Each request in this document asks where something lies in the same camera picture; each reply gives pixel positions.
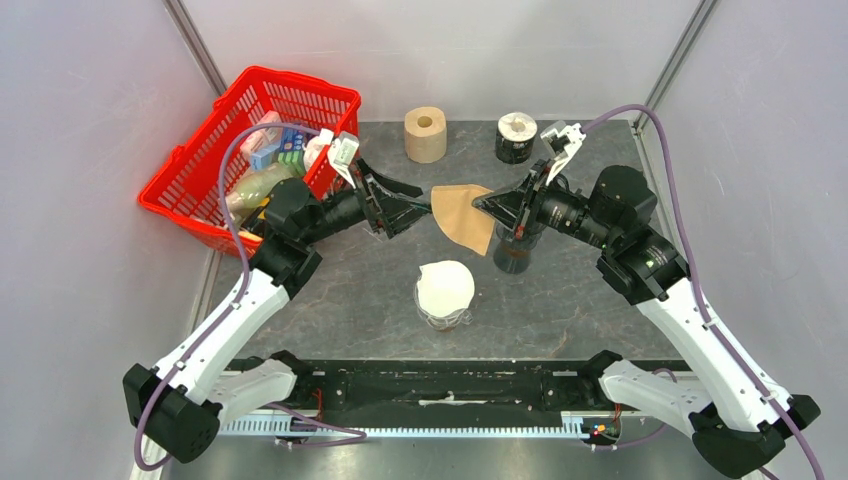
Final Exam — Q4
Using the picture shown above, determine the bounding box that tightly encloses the brown paper coffee filter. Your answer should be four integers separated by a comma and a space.
431, 184, 495, 256

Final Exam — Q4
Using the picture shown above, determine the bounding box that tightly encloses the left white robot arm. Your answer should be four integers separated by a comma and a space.
122, 158, 432, 471

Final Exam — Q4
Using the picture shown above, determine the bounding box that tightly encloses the aluminium slotted rail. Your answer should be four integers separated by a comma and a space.
219, 410, 615, 441

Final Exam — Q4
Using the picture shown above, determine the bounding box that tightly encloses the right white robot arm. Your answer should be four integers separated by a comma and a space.
473, 161, 820, 479

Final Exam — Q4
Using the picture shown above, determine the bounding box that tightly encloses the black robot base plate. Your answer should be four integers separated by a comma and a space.
225, 357, 690, 432

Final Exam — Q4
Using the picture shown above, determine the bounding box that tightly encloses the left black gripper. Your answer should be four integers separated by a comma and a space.
301, 156, 436, 246

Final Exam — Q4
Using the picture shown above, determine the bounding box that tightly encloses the pink white packet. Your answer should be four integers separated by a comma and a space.
239, 110, 282, 159

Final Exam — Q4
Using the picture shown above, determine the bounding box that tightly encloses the red plastic shopping basket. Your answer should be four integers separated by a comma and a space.
138, 66, 362, 256

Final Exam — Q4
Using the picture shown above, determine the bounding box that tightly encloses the blue snack box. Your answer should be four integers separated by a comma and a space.
277, 128, 313, 170

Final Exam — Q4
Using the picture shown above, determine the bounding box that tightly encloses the black wrapped paper roll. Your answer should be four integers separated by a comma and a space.
495, 112, 538, 165

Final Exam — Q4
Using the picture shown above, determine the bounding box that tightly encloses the dark smoked plastic dripper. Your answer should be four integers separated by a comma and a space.
495, 224, 546, 251

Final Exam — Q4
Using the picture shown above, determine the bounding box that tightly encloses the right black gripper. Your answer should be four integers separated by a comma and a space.
474, 158, 619, 251

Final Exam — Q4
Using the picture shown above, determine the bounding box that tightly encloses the small glass server cup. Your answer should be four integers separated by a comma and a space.
426, 317, 462, 332

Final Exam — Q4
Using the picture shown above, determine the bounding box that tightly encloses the clear glass dripper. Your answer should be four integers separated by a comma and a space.
414, 291, 473, 332

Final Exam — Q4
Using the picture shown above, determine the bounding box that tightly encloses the beige paper roll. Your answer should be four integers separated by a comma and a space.
404, 106, 447, 164

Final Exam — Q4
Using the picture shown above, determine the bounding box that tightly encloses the white paper coffee filter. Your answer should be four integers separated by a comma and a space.
414, 260, 475, 318

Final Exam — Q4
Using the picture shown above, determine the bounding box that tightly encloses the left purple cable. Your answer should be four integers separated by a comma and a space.
133, 122, 369, 473

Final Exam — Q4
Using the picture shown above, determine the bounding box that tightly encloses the white bottle in basket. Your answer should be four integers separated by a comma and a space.
303, 129, 333, 172

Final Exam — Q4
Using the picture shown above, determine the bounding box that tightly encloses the dark glass carafe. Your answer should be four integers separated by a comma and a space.
493, 242, 531, 275

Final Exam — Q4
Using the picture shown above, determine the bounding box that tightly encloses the pale green liquid bottle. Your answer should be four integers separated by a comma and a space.
225, 163, 296, 225

